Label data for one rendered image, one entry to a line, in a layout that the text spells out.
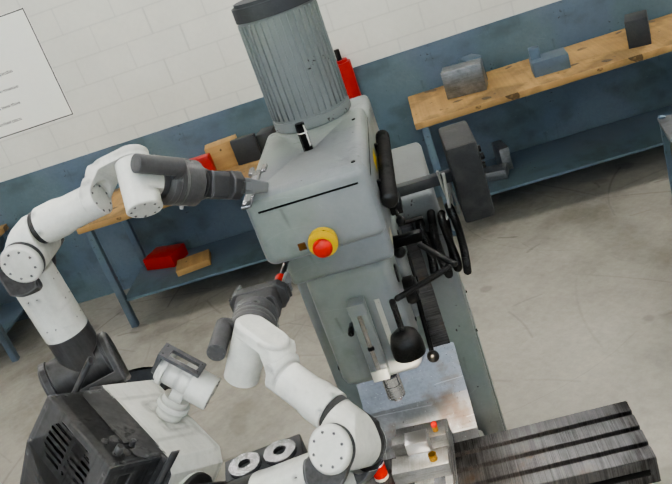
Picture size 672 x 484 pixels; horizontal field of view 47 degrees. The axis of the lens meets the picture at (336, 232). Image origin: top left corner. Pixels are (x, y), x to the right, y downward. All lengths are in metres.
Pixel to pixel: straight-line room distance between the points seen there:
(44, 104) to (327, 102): 4.77
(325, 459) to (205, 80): 5.03
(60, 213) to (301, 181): 0.45
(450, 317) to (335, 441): 1.16
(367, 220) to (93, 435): 0.64
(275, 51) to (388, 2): 4.09
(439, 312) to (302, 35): 0.94
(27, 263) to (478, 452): 1.30
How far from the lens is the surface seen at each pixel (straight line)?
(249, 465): 2.16
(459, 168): 1.97
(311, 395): 1.30
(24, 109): 6.57
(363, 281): 1.76
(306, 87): 1.86
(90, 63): 6.29
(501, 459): 2.20
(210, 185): 1.48
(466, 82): 5.50
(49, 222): 1.49
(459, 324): 2.36
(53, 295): 1.57
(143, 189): 1.39
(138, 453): 1.42
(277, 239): 1.58
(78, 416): 1.45
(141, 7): 6.10
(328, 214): 1.55
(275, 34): 1.84
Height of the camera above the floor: 2.36
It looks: 22 degrees down
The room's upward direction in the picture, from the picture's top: 20 degrees counter-clockwise
